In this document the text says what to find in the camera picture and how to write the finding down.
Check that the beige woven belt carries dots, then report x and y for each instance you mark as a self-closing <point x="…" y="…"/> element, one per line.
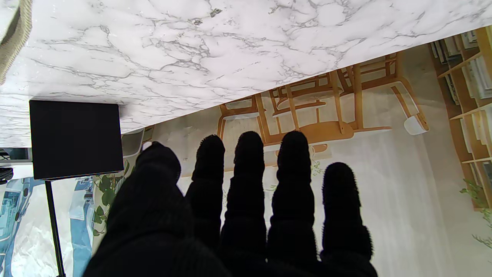
<point x="15" y="38"/>

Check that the printed room scene backdrop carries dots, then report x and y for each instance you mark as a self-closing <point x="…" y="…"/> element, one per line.
<point x="384" y="173"/>

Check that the black backdrop stand pole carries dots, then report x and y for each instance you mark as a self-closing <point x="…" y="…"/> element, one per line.
<point x="55" y="231"/>

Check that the blue printed scene banner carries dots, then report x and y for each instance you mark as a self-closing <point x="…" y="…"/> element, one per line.
<point x="23" y="231"/>

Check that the black storage box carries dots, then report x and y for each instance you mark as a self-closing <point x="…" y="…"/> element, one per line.
<point x="77" y="140"/>

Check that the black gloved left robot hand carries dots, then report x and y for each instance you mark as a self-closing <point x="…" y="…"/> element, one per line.
<point x="246" y="231"/>

